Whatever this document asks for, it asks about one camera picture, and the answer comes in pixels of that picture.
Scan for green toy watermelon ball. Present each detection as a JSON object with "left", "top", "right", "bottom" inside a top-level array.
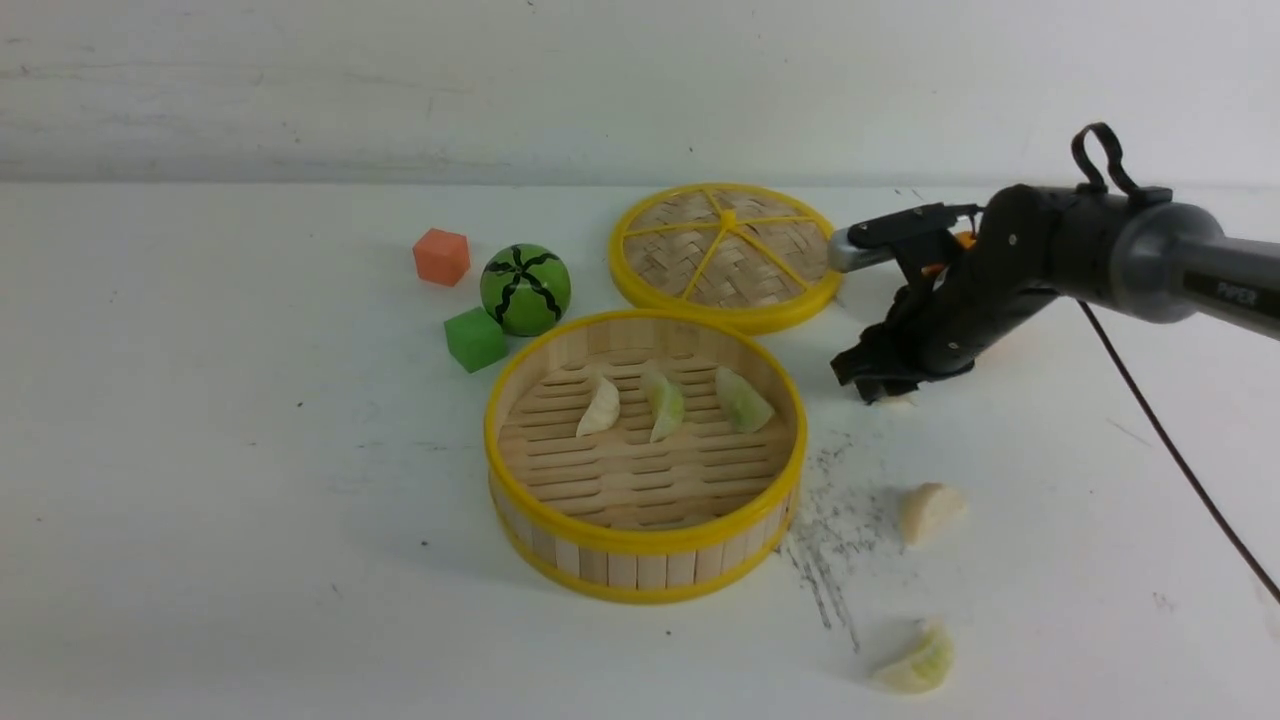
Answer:
[{"left": 480, "top": 243, "right": 572, "bottom": 337}]

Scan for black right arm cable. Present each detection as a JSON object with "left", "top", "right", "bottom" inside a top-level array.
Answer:
[{"left": 1070, "top": 122, "right": 1280, "bottom": 605}]

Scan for pale yellow-green dumpling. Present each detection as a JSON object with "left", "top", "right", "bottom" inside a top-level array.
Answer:
[{"left": 640, "top": 368, "right": 685, "bottom": 443}]

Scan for white dumpling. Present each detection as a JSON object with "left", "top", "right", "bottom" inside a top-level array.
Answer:
[
  {"left": 575, "top": 374, "right": 621, "bottom": 437},
  {"left": 877, "top": 395, "right": 916, "bottom": 407}
]

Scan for bamboo steamer tray yellow rims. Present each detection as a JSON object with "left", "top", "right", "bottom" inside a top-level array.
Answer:
[{"left": 484, "top": 310, "right": 808, "bottom": 603}]

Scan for green-tinted dumpling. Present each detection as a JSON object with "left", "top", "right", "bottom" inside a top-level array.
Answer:
[{"left": 870, "top": 620, "right": 955, "bottom": 694}]

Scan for orange cube block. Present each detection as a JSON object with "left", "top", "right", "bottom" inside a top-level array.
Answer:
[{"left": 412, "top": 227, "right": 471, "bottom": 287}]

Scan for cream dumpling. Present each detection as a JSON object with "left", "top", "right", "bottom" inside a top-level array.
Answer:
[{"left": 897, "top": 482, "right": 968, "bottom": 547}]

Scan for green cube block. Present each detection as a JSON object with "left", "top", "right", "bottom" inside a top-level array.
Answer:
[{"left": 443, "top": 306, "right": 508, "bottom": 374}]

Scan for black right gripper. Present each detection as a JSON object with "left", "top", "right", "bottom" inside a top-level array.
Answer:
[{"left": 829, "top": 184, "right": 1085, "bottom": 405}]

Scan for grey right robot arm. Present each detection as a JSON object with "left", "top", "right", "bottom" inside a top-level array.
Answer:
[{"left": 828, "top": 184, "right": 1279, "bottom": 404}]

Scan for pale green dumpling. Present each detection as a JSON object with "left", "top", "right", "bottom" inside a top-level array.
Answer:
[{"left": 714, "top": 366, "right": 774, "bottom": 434}]

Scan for bamboo steamer lid yellow rim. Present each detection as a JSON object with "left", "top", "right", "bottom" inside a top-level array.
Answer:
[{"left": 607, "top": 183, "right": 844, "bottom": 334}]

